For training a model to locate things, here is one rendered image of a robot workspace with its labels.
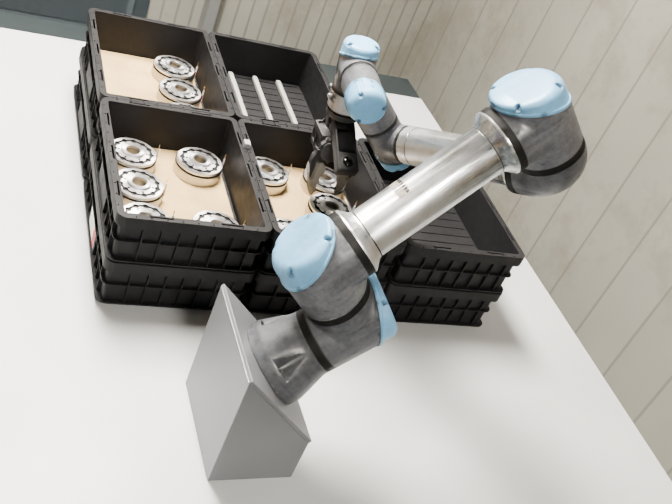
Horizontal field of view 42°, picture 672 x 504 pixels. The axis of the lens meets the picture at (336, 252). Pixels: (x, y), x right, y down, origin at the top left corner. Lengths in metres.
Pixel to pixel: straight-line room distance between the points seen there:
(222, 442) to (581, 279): 2.33
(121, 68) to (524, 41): 2.24
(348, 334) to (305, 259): 0.17
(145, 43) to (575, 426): 1.38
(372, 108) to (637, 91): 1.95
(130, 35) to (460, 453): 1.28
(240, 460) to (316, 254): 0.40
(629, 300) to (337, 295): 2.15
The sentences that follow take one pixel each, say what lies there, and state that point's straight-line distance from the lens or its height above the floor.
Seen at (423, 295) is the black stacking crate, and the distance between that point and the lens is 1.95.
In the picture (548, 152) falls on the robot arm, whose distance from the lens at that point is 1.43.
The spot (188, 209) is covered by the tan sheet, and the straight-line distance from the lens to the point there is 1.85.
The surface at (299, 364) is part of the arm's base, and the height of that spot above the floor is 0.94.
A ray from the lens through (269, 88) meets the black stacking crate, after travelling 2.40.
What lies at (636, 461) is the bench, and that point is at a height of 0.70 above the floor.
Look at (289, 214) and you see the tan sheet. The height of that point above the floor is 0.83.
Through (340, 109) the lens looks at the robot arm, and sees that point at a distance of 1.80.
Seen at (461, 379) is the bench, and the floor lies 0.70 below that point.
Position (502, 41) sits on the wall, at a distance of 4.21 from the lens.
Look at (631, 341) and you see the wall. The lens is 3.39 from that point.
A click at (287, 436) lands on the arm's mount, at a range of 1.50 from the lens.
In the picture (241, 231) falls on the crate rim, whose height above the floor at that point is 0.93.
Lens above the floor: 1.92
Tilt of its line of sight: 35 degrees down
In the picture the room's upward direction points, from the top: 25 degrees clockwise
